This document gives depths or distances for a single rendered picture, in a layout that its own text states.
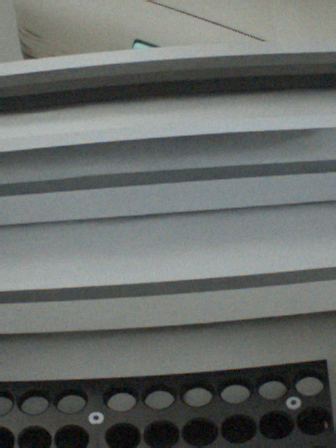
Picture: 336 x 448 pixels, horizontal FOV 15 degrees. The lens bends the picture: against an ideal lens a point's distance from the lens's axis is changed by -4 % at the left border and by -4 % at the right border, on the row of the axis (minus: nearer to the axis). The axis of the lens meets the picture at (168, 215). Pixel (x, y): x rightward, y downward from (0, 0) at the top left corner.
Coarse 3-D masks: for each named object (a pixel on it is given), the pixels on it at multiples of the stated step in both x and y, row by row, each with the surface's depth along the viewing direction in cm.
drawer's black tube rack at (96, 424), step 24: (96, 408) 46; (264, 408) 46; (288, 408) 46; (312, 408) 45; (0, 432) 46; (24, 432) 46; (48, 432) 45; (72, 432) 46; (96, 432) 45; (120, 432) 49; (144, 432) 45; (168, 432) 49; (192, 432) 49; (216, 432) 45; (240, 432) 49; (264, 432) 49; (288, 432) 47; (312, 432) 48
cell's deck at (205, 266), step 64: (0, 256) 45; (64, 256) 45; (128, 256) 45; (192, 256) 45; (256, 256) 44; (320, 256) 44; (0, 320) 46; (64, 320) 46; (128, 320) 46; (192, 320) 46
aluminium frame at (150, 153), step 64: (0, 128) 43; (64, 128) 43; (128, 128) 43; (192, 128) 43; (256, 128) 43; (320, 128) 43; (0, 192) 45; (64, 192) 44; (128, 192) 45; (192, 192) 45; (256, 192) 45; (320, 192) 45
